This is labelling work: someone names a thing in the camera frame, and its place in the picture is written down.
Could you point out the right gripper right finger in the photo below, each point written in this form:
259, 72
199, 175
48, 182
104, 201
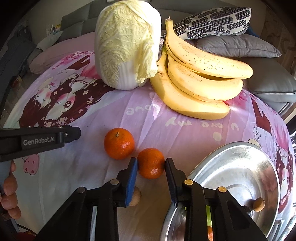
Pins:
175, 179

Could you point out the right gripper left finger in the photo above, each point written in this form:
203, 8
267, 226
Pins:
127, 179

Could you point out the orange tangerine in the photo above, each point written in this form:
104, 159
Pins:
151, 163
210, 233

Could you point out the tangerine with stem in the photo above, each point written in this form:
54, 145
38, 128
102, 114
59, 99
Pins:
119, 143

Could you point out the green apple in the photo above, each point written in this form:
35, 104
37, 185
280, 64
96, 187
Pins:
208, 212

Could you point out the orange tangerine front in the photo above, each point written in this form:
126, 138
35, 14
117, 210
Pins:
210, 233

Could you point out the brown longan fruit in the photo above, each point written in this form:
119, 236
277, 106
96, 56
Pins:
258, 204

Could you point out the person left hand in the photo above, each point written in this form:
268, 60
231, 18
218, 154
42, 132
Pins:
9, 199

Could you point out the pink cartoon tablecloth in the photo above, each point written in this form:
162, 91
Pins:
71, 93

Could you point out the silver metal plate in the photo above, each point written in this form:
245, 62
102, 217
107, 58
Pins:
229, 180

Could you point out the yellow banana bottom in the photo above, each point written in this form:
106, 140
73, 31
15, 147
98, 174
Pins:
181, 102

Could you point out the yellow banana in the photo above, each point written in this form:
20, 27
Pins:
181, 102
201, 61
201, 88

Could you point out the yellow banana middle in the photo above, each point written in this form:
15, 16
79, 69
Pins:
201, 88

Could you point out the yellow banana top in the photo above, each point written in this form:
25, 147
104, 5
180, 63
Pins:
201, 61

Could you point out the grey sofa seat cushion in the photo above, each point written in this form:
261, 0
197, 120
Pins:
270, 81

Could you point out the napa cabbage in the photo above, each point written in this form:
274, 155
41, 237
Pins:
127, 37

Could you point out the black white patterned pillow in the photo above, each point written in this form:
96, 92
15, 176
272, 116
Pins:
222, 21

